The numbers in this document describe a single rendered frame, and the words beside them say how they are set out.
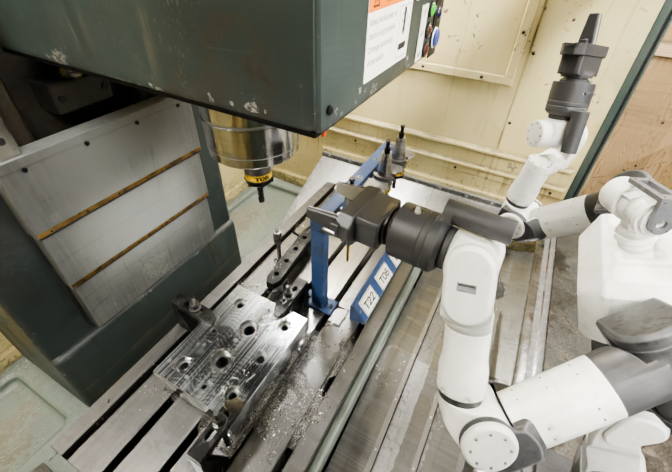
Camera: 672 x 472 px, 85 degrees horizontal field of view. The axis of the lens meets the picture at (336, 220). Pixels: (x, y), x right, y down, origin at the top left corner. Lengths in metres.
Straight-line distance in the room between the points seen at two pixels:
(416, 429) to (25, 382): 1.22
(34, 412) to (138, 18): 1.29
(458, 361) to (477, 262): 0.16
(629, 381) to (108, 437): 0.97
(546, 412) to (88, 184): 0.99
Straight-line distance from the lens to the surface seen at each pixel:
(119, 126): 1.02
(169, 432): 1.00
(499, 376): 1.38
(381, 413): 1.13
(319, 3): 0.39
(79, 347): 1.26
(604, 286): 0.78
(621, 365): 0.67
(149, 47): 0.56
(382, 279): 1.15
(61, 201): 1.00
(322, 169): 1.86
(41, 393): 1.56
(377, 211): 0.56
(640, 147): 3.30
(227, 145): 0.60
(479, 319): 0.52
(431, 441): 1.16
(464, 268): 0.50
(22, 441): 1.55
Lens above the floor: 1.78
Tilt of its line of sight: 39 degrees down
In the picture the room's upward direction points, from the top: 2 degrees clockwise
